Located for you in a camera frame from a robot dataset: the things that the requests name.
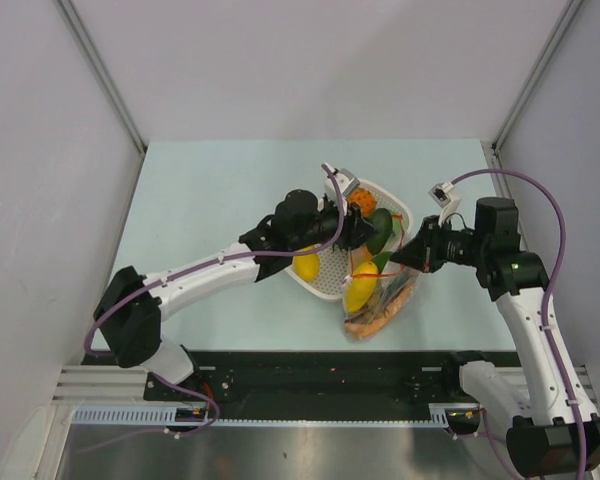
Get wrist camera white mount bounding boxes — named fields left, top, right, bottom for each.
left=323, top=163, right=360, bottom=201
left=429, top=182, right=461, bottom=225

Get left aluminium corner post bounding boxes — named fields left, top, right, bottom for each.
left=53, top=0, right=148, bottom=157

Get yellow mango front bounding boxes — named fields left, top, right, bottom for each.
left=344, top=261, right=379, bottom=314

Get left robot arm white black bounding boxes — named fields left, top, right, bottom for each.
left=93, top=190, right=376, bottom=400

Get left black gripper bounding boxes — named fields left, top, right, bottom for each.
left=289, top=196, right=378, bottom=252

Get right aluminium corner post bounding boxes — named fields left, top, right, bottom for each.
left=490, top=0, right=586, bottom=155

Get yellow mango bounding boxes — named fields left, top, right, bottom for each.
left=344, top=261, right=379, bottom=314
left=292, top=253, right=321, bottom=283

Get orange spiky fruit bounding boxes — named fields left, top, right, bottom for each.
left=347, top=188, right=377, bottom=217

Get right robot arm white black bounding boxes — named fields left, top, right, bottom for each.
left=391, top=197, right=600, bottom=478

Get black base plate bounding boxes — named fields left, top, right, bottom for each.
left=82, top=349, right=526, bottom=421

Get dark green avocado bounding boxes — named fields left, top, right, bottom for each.
left=366, top=208, right=393, bottom=255

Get white slotted cable duct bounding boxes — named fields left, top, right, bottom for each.
left=72, top=401, right=478, bottom=428

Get orange yellow pear fruit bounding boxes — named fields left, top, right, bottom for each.
left=352, top=245, right=373, bottom=267

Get yellow mango rear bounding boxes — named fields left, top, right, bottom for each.
left=292, top=253, right=321, bottom=283

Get clear zip bag red zipper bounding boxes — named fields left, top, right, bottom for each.
left=342, top=245, right=418, bottom=341

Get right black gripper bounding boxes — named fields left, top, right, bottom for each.
left=390, top=215, right=488, bottom=274

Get aluminium corner post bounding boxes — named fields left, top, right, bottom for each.
left=490, top=0, right=586, bottom=155
left=53, top=0, right=148, bottom=157

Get light blue table mat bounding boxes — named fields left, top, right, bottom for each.
left=115, top=139, right=513, bottom=351

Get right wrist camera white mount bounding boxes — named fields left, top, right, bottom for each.
left=429, top=182, right=461, bottom=225

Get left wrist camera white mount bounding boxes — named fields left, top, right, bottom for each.
left=323, top=163, right=360, bottom=201

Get white plastic basket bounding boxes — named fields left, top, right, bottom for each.
left=285, top=178, right=414, bottom=301

